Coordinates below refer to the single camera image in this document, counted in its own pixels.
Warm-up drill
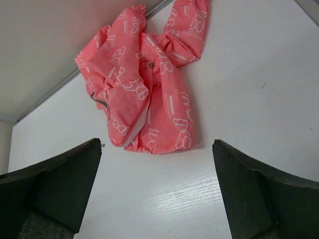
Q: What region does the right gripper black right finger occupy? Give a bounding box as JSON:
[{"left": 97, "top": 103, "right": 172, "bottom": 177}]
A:
[{"left": 212, "top": 139, "right": 319, "bottom": 239}]

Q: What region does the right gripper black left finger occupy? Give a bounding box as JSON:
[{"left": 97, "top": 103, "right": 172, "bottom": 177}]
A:
[{"left": 0, "top": 138, "right": 101, "bottom": 239}]

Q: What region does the pink hooded kids jacket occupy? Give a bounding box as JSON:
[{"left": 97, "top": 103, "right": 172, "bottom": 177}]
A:
[{"left": 75, "top": 0, "right": 210, "bottom": 154}]

